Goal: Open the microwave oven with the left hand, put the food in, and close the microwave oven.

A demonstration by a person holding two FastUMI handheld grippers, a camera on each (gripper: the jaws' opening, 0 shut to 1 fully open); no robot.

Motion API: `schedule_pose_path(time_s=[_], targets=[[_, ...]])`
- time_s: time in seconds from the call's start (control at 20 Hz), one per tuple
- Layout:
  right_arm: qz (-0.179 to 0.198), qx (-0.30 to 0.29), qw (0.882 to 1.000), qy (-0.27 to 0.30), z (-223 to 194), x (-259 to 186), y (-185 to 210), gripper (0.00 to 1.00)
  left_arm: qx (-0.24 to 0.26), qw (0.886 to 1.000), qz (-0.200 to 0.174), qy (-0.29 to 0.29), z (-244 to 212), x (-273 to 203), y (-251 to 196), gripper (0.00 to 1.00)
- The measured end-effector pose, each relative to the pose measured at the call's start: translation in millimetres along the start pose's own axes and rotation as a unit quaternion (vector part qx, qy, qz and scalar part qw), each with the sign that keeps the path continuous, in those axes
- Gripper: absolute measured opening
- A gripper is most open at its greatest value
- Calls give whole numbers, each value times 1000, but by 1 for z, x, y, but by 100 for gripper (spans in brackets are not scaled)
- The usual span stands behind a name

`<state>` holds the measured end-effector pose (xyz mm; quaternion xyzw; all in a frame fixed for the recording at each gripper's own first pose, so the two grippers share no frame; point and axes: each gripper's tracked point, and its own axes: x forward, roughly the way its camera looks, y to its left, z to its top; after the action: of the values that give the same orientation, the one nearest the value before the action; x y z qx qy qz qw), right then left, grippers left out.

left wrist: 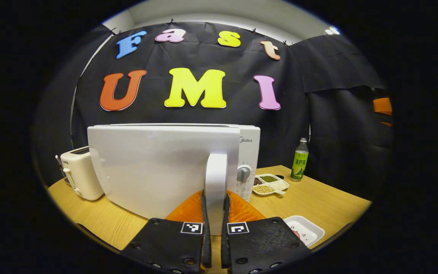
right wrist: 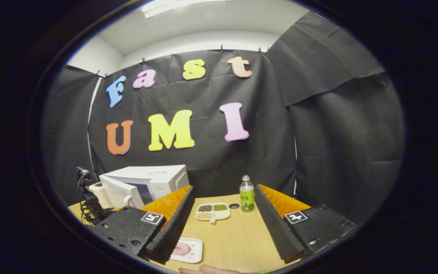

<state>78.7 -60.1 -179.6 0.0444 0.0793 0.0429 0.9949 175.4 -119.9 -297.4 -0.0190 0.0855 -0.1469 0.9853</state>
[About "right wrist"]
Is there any row of black cloth clips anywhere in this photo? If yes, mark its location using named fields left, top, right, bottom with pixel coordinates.
left=65, top=45, right=271, bottom=78

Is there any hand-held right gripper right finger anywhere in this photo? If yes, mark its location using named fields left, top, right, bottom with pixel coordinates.
left=254, top=184, right=356, bottom=264

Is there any white microwave oven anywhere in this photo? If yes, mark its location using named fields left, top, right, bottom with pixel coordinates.
left=99, top=164, right=190, bottom=209

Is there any white toaster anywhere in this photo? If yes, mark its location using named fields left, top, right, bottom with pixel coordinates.
left=89, top=182, right=114, bottom=209

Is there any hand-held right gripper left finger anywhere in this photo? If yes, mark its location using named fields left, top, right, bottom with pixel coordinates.
left=90, top=185, right=195, bottom=265

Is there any white plate with pink food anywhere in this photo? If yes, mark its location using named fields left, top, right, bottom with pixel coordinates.
left=170, top=238, right=203, bottom=264

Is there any long ceiling light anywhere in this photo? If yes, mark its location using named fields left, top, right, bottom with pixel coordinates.
left=141, top=0, right=229, bottom=19

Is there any green tea bottle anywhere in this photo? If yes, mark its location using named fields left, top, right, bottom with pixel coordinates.
left=240, top=175, right=255, bottom=213

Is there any white divided dish of grains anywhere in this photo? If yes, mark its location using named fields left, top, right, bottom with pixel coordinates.
left=196, top=203, right=231, bottom=223

